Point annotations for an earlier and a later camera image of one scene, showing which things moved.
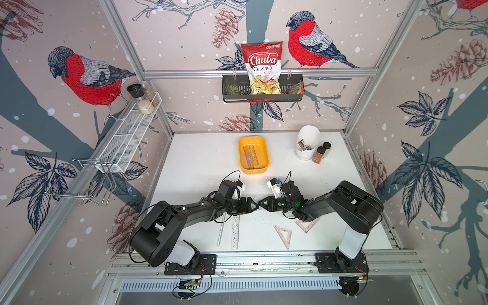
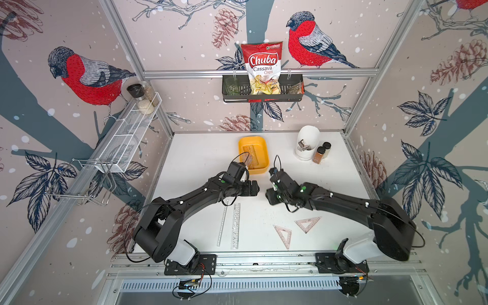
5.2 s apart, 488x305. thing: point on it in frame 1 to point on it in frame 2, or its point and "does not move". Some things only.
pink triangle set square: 286,241 does not move
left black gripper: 244,209 to 248,190
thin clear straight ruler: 221,231 does not move
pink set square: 300,223 does not move
